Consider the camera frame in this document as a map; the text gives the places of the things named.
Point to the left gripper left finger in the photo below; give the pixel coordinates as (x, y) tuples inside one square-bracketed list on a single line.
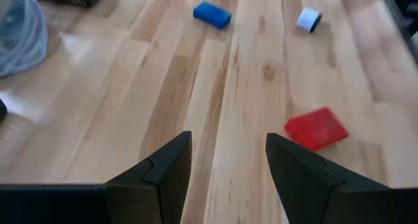
[(156, 194)]

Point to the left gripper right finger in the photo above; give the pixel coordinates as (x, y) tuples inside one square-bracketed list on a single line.
[(310, 194)]

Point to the red multiport charger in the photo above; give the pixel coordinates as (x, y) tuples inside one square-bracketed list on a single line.
[(316, 129)]

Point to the white blue cube charger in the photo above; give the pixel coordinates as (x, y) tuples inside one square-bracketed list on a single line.
[(307, 20)]

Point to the blue charger block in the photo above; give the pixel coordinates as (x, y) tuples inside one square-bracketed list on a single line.
[(212, 15)]

